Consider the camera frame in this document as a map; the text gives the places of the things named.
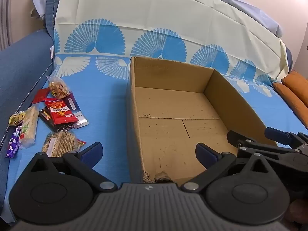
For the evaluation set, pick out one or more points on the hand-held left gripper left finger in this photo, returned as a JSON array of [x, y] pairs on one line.
[[92, 152]]

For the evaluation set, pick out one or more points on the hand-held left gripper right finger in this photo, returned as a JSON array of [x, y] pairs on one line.
[[205, 154]]

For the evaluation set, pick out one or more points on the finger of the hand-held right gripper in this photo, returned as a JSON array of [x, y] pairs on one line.
[[234, 138], [276, 134]]

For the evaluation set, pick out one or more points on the small red-ended candy packet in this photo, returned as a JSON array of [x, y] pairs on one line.
[[81, 143]]

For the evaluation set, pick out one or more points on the purple and white packet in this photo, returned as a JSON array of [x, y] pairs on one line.
[[80, 121]]

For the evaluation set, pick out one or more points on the clear grain crisp packet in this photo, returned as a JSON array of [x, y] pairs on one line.
[[60, 142]]

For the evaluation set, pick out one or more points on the red snack packet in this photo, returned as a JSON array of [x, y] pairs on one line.
[[60, 112]]

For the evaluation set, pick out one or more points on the dark brown cracker packet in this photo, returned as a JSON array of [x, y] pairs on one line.
[[45, 118]]

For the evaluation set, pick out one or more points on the cardboard box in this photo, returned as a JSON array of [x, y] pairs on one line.
[[168, 105]]

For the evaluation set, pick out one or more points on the white and green cracker packet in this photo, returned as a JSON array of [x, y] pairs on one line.
[[30, 125]]

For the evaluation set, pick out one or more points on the clear bag of fried sticks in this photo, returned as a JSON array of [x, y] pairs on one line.
[[57, 87]]

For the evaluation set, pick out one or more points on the small red packet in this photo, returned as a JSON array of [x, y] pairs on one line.
[[41, 96]]

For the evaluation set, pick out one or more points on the purple candy packet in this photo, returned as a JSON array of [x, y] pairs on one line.
[[13, 144]]

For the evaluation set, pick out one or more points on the yellow snack packet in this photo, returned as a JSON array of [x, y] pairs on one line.
[[16, 118]]

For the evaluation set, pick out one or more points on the person's right hand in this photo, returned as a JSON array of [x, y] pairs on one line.
[[299, 211]]

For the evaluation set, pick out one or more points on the orange cushion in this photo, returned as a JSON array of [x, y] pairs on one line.
[[291, 101], [298, 81]]

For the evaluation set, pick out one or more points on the blue fan-print blanket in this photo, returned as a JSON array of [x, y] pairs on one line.
[[103, 96]]

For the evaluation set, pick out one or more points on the blue fabric sofa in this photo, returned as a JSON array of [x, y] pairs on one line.
[[21, 77]]

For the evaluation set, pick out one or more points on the pale blue sheet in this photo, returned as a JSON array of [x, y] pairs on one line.
[[252, 9]]

